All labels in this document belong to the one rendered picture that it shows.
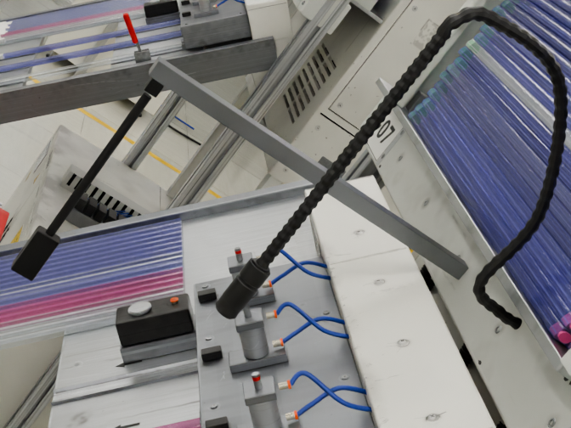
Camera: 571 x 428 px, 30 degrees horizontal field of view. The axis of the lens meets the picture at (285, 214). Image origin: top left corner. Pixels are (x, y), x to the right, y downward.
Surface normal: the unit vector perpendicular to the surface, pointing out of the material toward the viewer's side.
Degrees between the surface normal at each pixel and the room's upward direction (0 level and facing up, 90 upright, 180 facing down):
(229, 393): 47
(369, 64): 90
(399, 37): 90
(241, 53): 90
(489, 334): 90
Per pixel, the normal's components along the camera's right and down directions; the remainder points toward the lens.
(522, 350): -0.80, -0.51
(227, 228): -0.18, -0.89
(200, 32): 0.11, 0.40
